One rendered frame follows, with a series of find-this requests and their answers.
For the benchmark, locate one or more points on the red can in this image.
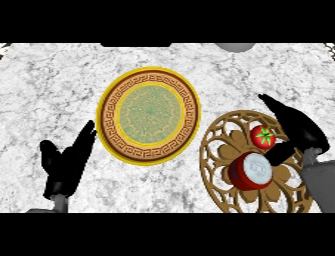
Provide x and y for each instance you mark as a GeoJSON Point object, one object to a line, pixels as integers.
{"type": "Point", "coordinates": [249, 171]}

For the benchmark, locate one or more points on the red tomato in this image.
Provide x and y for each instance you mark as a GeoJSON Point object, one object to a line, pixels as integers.
{"type": "Point", "coordinates": [263, 136]}

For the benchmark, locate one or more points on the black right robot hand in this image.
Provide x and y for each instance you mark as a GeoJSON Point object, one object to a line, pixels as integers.
{"type": "Point", "coordinates": [297, 128]}

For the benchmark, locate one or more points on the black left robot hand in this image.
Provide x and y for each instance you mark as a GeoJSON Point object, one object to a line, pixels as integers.
{"type": "Point", "coordinates": [66, 166]}

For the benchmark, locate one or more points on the grey rounded object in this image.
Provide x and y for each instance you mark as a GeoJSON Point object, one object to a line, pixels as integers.
{"type": "Point", "coordinates": [235, 46]}

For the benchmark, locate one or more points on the gold rimmed patterned plate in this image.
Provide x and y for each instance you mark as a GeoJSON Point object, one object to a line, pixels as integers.
{"type": "Point", "coordinates": [148, 115]}

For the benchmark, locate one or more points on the brown openwork round placemat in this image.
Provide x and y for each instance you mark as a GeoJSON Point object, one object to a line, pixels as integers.
{"type": "Point", "coordinates": [223, 156]}

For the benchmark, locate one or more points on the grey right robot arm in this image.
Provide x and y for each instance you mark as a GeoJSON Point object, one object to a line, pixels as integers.
{"type": "Point", "coordinates": [329, 185]}

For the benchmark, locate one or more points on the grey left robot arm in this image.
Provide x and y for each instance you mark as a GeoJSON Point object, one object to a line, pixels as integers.
{"type": "Point", "coordinates": [52, 205]}

